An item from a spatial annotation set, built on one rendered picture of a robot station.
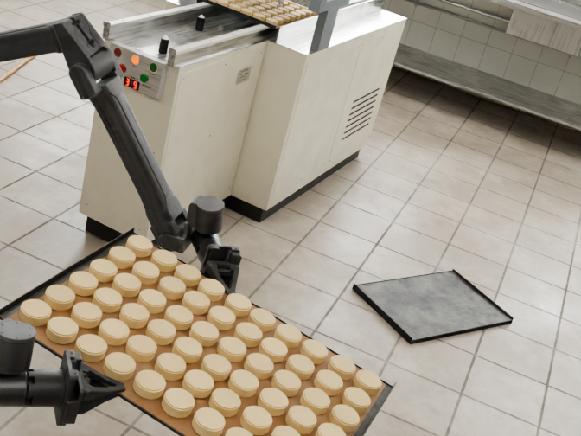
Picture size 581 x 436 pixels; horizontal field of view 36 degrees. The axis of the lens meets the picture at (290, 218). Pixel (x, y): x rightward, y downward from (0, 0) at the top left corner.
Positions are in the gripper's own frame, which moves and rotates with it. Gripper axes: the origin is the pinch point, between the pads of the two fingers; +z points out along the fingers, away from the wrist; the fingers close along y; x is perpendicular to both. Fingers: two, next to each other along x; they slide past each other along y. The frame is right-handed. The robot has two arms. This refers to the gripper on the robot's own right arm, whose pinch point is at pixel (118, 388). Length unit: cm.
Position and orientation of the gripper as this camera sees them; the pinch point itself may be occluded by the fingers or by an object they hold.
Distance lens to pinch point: 145.9
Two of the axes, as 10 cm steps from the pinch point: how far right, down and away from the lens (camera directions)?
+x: -3.2, -5.5, 7.7
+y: 3.2, -8.3, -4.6
